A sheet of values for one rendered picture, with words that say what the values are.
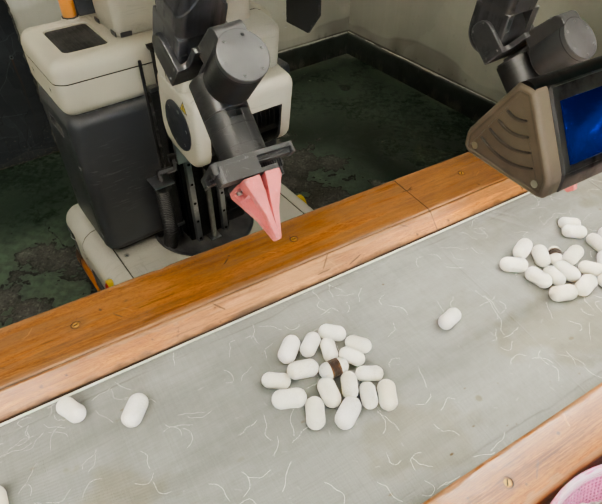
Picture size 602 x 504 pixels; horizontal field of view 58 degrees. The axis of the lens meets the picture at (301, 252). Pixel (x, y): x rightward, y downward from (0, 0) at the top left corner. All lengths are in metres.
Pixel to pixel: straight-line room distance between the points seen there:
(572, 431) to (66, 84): 1.07
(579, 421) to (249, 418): 0.34
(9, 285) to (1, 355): 1.28
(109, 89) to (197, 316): 0.71
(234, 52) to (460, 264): 0.42
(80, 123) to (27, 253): 0.87
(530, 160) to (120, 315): 0.49
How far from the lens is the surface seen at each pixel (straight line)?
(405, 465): 0.60
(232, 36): 0.59
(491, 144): 0.43
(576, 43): 0.81
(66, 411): 0.65
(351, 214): 0.81
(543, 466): 0.61
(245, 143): 0.62
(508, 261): 0.79
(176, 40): 0.64
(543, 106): 0.40
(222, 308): 0.69
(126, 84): 1.29
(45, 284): 1.93
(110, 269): 1.50
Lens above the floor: 1.27
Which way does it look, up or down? 43 degrees down
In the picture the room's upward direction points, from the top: straight up
